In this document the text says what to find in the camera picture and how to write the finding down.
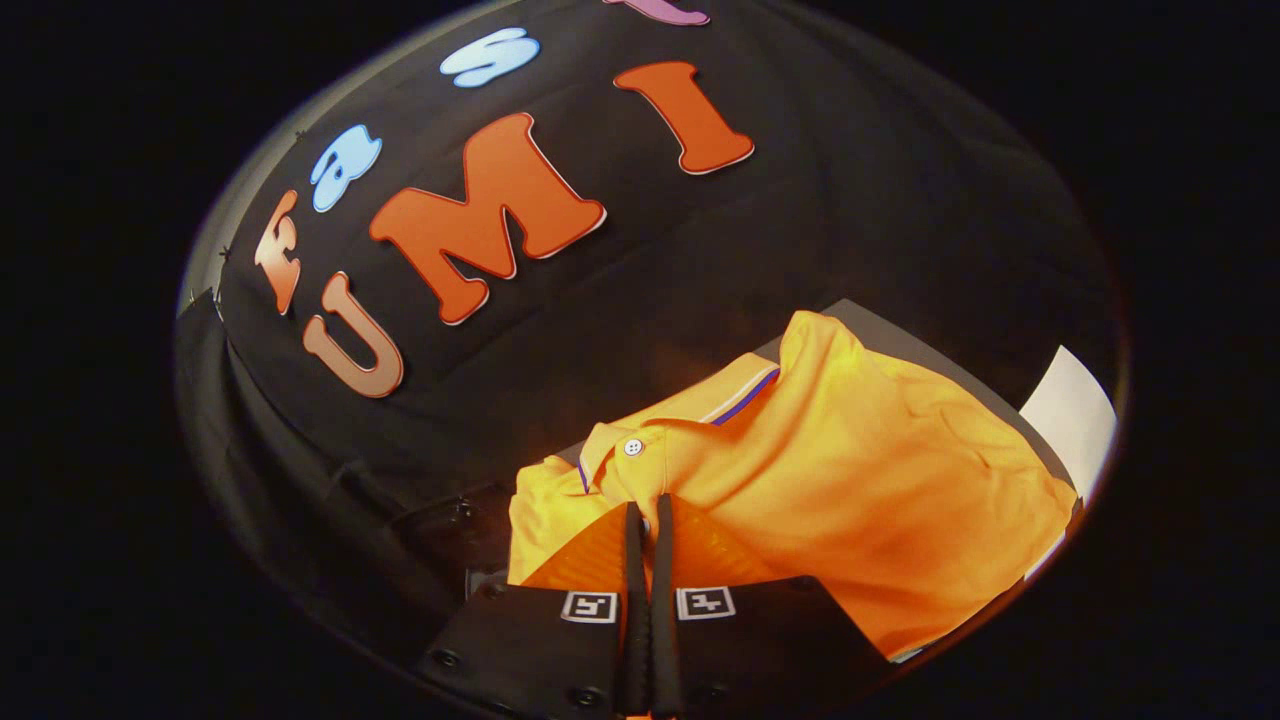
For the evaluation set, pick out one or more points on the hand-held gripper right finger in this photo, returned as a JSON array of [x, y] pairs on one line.
[[664, 600]]

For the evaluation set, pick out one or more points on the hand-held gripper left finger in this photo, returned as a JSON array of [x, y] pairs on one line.
[[633, 600]]

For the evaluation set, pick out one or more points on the yellow polo shirt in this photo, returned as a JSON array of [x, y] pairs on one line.
[[850, 470]]

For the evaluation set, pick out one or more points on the grey white cabinet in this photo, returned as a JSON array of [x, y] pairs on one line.
[[1070, 410]]

